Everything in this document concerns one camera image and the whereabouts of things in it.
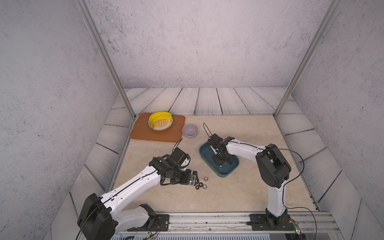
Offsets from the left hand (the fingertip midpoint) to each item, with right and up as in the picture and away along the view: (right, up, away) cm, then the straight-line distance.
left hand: (194, 182), depth 75 cm
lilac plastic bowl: (-3, +25, +33) cm, 41 cm away
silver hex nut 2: (+18, +6, +17) cm, 26 cm away
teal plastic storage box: (+7, +11, +22) cm, 25 cm away
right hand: (+16, +7, +20) cm, 27 cm away
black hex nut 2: (+4, -5, +10) cm, 12 cm away
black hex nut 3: (+2, -6, +10) cm, 12 cm away
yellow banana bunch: (-29, +36, +40) cm, 61 cm away
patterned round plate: (-24, +29, +40) cm, 55 cm away
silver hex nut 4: (+6, -6, +10) cm, 13 cm away
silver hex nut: (+16, +3, +16) cm, 23 cm away
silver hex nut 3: (+7, -3, +13) cm, 15 cm away
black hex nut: (+22, +5, +19) cm, 30 cm away
